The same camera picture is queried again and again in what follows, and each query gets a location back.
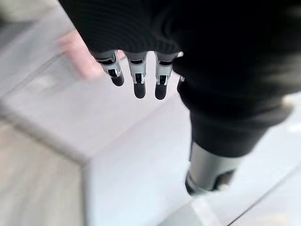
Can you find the robot left hand black cloth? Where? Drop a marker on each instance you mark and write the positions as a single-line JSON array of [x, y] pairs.
[[211, 70]]

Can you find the pink soft item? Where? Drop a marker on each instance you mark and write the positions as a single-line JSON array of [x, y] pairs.
[[81, 56]]

